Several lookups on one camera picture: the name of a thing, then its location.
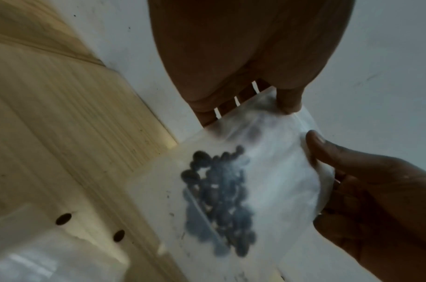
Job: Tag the person's left hand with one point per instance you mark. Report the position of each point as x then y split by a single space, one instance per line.
247 41

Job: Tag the person's right hand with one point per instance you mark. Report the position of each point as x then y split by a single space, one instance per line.
383 209

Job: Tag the small clear plastic bag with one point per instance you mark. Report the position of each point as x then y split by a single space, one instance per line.
42 247
282 170

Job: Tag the dark seeds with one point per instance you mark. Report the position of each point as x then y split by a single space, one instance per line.
219 198

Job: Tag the dark coffee bean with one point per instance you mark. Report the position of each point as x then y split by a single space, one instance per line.
63 219
119 235

